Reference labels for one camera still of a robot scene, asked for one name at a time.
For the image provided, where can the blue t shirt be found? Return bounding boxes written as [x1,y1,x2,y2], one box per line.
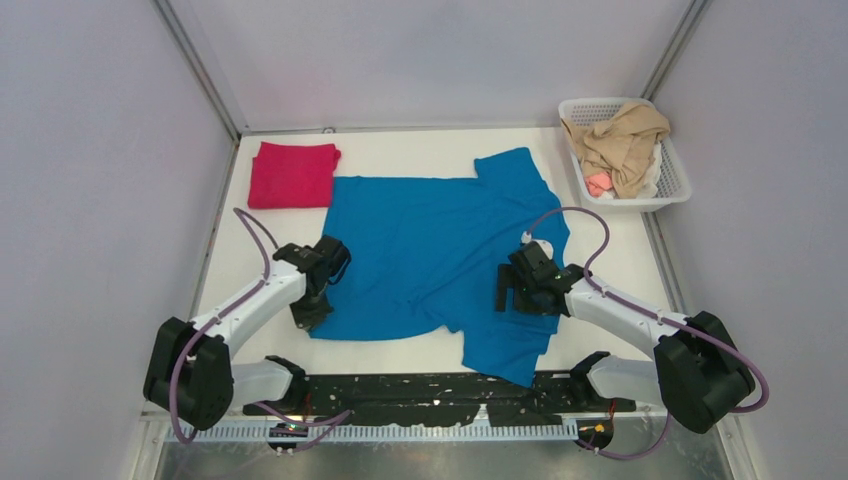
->
[312,147,570,387]

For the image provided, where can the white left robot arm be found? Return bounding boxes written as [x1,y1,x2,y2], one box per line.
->
[142,235,352,431]

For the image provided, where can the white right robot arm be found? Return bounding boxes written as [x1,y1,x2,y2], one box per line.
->
[495,241,755,434]

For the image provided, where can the folded red t shirt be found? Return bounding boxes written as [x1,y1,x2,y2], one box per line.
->
[247,142,342,210]

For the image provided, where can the pink garment in basket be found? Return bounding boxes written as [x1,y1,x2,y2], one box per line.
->
[584,172,615,200]

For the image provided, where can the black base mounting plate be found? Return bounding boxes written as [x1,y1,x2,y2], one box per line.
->
[279,370,636,427]

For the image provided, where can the white garment in basket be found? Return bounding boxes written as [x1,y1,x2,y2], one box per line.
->
[636,142,663,199]

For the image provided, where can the beige t shirt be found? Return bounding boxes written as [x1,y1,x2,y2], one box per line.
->
[562,102,670,200]

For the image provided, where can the white plastic laundry basket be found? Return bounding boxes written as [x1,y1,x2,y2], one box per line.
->
[558,97,692,213]

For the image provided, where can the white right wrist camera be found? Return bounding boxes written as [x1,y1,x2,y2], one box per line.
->
[520,231,554,259]

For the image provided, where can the white slotted cable duct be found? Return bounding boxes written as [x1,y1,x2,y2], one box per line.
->
[194,419,578,443]

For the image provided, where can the aluminium frame rail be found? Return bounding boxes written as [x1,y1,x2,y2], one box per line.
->
[151,0,241,143]

